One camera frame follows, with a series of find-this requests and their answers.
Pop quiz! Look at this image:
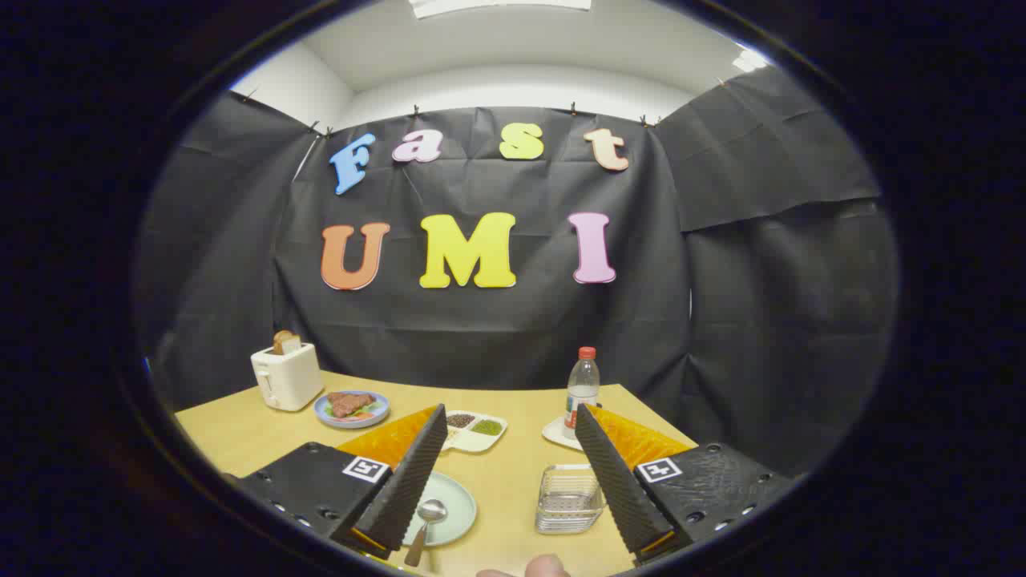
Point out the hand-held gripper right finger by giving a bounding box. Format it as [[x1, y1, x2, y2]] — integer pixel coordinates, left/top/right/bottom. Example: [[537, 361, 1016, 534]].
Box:
[[575, 403, 794, 566]]

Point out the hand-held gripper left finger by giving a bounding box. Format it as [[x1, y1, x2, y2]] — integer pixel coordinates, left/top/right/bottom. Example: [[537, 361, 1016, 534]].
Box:
[[236, 403, 448, 560]]

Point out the wooden-handled metal spoon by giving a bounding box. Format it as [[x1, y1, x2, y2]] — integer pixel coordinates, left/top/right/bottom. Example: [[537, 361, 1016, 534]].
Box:
[[403, 498, 448, 568]]

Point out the light green plate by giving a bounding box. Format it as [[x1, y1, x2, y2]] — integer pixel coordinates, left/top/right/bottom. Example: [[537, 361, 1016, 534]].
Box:
[[401, 471, 478, 548]]

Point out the white square coaster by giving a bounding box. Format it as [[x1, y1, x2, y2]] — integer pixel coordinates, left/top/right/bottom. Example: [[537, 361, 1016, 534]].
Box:
[[542, 415, 586, 451]]

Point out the white divided tray with beans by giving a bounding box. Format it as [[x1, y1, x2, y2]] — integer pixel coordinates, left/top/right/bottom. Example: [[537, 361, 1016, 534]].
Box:
[[439, 410, 508, 454]]

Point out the steak with vegetables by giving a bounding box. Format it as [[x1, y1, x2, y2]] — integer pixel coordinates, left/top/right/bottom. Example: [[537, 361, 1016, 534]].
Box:
[[327, 393, 376, 419]]

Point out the clear red-capped water bottle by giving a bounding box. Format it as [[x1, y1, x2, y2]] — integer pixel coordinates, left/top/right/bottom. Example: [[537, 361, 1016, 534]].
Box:
[[563, 346, 601, 439]]

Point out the blue plate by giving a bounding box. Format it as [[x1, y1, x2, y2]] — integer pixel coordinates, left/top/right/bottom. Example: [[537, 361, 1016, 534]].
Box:
[[313, 390, 391, 430]]

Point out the cream toaster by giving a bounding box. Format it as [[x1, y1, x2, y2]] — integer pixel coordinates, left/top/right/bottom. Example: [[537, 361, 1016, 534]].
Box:
[[250, 343, 325, 413]]

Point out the black backdrop cloth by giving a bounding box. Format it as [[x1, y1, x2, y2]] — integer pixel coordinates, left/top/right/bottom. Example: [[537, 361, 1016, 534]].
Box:
[[136, 68, 899, 474]]

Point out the ceiling light panel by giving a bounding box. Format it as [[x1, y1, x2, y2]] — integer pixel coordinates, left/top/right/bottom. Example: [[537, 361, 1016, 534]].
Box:
[[409, 0, 592, 18]]

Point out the metal wire basket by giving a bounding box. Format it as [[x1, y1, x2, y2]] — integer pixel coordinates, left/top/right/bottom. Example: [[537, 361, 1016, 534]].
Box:
[[535, 463, 606, 535]]

